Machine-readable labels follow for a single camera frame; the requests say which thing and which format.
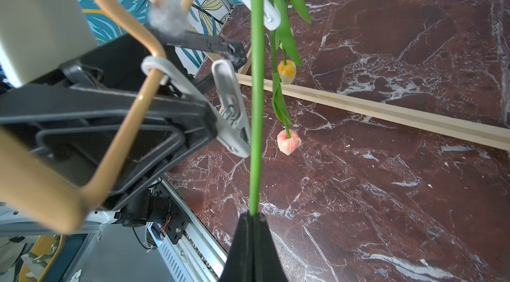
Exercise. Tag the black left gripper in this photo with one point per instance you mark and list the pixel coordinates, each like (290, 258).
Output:
(70, 116)

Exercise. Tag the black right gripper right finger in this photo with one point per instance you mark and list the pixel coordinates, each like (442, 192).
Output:
(267, 265)

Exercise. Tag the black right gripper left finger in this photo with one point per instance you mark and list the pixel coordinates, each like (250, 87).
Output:
(240, 259)

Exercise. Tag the pink tulip flower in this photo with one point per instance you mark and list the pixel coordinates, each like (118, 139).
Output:
(288, 140)

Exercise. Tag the yellow orange tulip flower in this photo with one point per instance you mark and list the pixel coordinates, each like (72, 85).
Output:
(285, 38)

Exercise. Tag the tan wavy clothes hanger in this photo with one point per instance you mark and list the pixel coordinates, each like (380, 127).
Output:
(36, 190)

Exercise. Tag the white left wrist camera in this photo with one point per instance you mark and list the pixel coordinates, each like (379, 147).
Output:
(39, 35)

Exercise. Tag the wooden clothes rack frame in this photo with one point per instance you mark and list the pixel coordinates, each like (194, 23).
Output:
(486, 135)

